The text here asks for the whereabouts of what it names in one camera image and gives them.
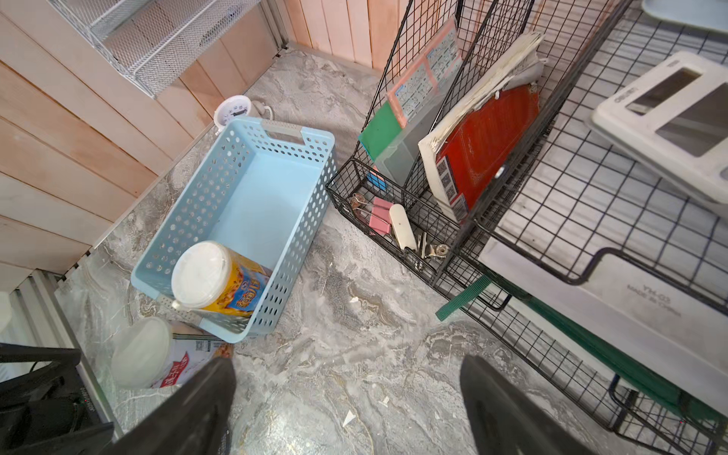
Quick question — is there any white lid yellow label can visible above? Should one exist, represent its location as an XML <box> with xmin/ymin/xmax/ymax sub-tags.
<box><xmin>171</xmin><ymin>241</ymin><xmax>272</xmax><ymax>318</ymax></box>

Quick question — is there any green folder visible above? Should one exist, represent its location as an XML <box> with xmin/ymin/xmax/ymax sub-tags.
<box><xmin>436</xmin><ymin>272</ymin><xmax>726</xmax><ymax>422</ymax></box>

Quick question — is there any black wire desk organizer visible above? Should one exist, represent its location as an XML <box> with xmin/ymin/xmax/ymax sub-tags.
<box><xmin>327</xmin><ymin>1</ymin><xmax>727</xmax><ymax>454</ymax></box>

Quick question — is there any red notebook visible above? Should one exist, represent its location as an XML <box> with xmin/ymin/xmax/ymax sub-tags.
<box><xmin>436</xmin><ymin>83</ymin><xmax>541</xmax><ymax>212</ymax></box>

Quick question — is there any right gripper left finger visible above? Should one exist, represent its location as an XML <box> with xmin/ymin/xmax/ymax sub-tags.
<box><xmin>102</xmin><ymin>358</ymin><xmax>236</xmax><ymax>454</ymax></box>

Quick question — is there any white calculator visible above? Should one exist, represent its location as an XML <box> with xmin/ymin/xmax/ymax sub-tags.
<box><xmin>586</xmin><ymin>51</ymin><xmax>727</xmax><ymax>217</ymax></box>

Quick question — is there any white wire wall shelf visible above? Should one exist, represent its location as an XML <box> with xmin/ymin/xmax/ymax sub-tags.
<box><xmin>50</xmin><ymin>0</ymin><xmax>258</xmax><ymax>99</ymax></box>

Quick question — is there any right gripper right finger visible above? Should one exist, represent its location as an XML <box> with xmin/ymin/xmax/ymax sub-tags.
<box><xmin>460</xmin><ymin>355</ymin><xmax>593</xmax><ymax>454</ymax></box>

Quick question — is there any white alarm clock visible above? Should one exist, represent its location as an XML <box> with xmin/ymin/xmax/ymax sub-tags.
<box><xmin>213</xmin><ymin>95</ymin><xmax>275</xmax><ymax>133</ymax></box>

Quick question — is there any white lid red label can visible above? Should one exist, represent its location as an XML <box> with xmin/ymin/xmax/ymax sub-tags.
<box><xmin>111</xmin><ymin>317</ymin><xmax>234</xmax><ymax>390</ymax></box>

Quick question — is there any light blue plastic basket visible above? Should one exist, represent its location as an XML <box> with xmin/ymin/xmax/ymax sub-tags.
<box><xmin>131</xmin><ymin>117</ymin><xmax>336</xmax><ymax>343</ymax></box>

